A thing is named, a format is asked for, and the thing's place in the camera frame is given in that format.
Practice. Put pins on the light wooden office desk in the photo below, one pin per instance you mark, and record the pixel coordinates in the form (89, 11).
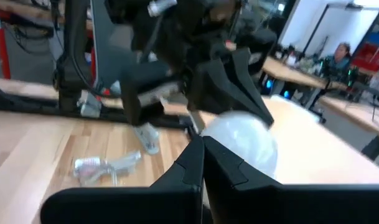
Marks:
(316, 149)

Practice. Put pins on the black computer tower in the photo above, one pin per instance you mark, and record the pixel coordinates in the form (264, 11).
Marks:
(285, 94)
(268, 84)

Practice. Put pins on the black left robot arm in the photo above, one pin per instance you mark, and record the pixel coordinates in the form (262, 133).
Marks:
(77, 62)

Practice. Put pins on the red pole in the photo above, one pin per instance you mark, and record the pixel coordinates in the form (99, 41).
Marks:
(3, 53)

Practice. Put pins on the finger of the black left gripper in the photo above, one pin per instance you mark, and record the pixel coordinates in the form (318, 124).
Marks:
(214, 93)
(248, 77)

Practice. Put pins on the white light bulb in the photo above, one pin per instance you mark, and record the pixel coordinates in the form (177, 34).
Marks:
(245, 140)

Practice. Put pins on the brown wooden workbench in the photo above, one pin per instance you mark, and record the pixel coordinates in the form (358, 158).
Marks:
(21, 7)

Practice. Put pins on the wooden desk with robot arms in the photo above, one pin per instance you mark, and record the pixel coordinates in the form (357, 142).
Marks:
(288, 73)

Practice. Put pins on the black aluminium frame bar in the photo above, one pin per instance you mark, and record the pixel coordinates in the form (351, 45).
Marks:
(21, 105)

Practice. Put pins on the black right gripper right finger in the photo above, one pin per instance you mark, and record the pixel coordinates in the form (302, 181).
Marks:
(270, 205)

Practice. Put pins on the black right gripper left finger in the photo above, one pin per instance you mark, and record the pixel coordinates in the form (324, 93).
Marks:
(161, 205)

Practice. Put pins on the person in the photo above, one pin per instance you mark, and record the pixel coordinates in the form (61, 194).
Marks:
(341, 53)

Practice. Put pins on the black background robot arm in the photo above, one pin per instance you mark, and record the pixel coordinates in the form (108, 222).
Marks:
(351, 77)

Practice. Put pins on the red storage bins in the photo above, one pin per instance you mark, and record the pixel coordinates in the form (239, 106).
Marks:
(368, 56)

